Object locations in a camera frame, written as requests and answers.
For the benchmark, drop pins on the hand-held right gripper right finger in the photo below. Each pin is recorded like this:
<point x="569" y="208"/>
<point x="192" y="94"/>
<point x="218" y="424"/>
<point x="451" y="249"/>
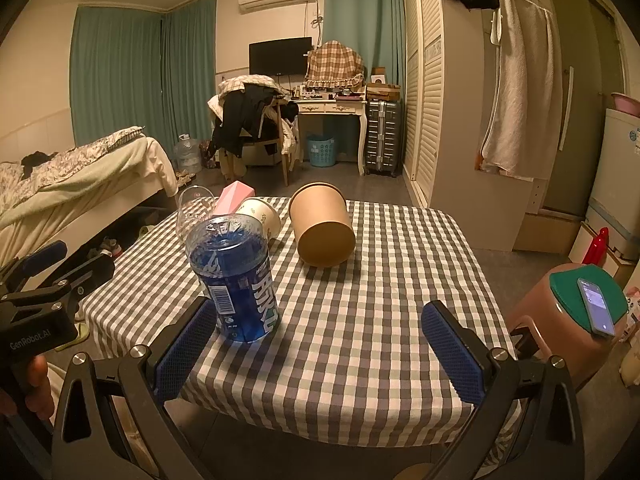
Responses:
<point x="450" y="357"/>

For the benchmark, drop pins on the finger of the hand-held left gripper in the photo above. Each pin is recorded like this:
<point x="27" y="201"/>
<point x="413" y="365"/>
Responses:
<point x="45" y="254"/>
<point x="92" y="270"/>

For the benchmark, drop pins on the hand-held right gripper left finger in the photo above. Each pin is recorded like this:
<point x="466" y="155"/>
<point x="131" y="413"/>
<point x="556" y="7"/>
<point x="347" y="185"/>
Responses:
<point x="184" y="347"/>

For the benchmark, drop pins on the brown paper cup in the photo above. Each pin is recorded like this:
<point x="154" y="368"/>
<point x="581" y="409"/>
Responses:
<point x="320" y="222"/>

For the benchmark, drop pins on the clear glass cup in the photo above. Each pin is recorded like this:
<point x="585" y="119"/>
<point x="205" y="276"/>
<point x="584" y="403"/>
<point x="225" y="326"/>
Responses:
<point x="192" y="210"/>

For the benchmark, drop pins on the white paper cup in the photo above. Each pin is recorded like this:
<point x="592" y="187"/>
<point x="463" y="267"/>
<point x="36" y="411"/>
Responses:
<point x="262" y="216"/>

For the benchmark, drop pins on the person's left hand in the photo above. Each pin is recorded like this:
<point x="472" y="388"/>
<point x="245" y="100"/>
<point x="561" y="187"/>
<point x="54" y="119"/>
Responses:
<point x="40" y="390"/>

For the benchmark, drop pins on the pair of shoes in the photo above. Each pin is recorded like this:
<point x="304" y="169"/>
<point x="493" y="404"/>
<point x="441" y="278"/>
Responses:
<point x="110" y="249"/>

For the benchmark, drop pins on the yellow slipper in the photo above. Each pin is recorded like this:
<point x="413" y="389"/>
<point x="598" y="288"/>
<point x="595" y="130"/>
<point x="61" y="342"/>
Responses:
<point x="75" y="337"/>

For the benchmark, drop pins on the blue plastic bottle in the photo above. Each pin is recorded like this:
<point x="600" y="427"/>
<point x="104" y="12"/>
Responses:
<point x="235" y="285"/>

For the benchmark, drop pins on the bed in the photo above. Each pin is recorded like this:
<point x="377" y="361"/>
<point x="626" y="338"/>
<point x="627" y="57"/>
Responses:
<point x="110" y="180"/>

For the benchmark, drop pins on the dark cloth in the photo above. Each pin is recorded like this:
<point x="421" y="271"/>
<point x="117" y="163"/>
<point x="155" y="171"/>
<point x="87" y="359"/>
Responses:
<point x="37" y="162"/>

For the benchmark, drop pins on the pink plastic stool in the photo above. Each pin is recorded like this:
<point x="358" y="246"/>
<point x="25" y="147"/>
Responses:
<point x="545" y="325"/>

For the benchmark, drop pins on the floral quilt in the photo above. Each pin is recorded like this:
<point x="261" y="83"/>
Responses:
<point x="75" y="155"/>

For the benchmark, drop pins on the checkered tablecloth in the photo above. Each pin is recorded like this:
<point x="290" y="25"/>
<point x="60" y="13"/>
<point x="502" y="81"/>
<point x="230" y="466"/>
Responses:
<point x="350" y="310"/>

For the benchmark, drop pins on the green pad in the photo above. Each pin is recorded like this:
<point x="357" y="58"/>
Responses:
<point x="565" y="290"/>

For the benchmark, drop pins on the clear water jug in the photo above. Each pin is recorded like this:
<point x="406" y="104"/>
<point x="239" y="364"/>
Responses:
<point x="186" y="156"/>

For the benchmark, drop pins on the black smartphone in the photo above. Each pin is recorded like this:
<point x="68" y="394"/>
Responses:
<point x="595" y="305"/>

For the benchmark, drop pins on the pink box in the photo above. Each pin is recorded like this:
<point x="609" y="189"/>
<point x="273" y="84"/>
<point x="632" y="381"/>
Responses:
<point x="232" y="197"/>

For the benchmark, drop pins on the red bottle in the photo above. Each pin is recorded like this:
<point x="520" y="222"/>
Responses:
<point x="599" y="247"/>

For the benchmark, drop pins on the wide green curtain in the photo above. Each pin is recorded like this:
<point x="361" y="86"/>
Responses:
<point x="117" y="75"/>

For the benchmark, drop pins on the wooden chair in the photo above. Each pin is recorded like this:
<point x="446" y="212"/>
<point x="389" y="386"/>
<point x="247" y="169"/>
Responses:
<point x="285" y="160"/>

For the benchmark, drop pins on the pile of clothes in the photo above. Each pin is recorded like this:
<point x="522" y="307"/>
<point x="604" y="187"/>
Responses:
<point x="240" y="110"/>

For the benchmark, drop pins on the narrow green curtain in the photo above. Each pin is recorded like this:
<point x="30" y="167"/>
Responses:
<point x="190" y="70"/>

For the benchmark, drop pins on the grey suitcase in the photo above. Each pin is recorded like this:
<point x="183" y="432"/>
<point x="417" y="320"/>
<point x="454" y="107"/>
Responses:
<point x="382" y="135"/>

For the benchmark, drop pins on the blue plastic basket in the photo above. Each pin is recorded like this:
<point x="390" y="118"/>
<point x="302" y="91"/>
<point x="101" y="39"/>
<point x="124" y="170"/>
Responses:
<point x="320" y="152"/>

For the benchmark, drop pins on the white refrigerator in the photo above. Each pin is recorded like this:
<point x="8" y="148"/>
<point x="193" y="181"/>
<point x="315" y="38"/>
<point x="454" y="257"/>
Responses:
<point x="617" y="175"/>

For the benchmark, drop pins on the white louvered wardrobe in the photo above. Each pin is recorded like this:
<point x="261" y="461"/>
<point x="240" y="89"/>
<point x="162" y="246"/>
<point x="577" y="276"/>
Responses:
<point x="430" y="110"/>

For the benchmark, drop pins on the brown cardboard box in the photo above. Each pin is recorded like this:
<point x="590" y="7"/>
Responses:
<point x="382" y="92"/>

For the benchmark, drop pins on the white desk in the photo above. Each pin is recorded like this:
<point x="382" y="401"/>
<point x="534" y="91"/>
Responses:
<point x="330" y="108"/>

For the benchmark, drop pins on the white hanging towel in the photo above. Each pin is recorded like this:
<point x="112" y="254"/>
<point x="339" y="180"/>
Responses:
<point x="520" y="85"/>

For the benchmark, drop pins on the black television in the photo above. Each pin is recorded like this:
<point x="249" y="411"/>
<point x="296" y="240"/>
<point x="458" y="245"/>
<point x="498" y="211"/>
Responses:
<point x="277" y="55"/>

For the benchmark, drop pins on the pink basin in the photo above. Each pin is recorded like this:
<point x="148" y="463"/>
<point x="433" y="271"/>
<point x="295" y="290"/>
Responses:
<point x="627" y="102"/>

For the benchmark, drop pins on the plaid cloth cover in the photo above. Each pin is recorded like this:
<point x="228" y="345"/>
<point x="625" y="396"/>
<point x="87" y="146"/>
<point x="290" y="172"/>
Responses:
<point x="332" y="65"/>

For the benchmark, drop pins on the tall green curtain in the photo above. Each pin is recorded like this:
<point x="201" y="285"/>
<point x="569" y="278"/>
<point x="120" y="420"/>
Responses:
<point x="360" y="10"/>

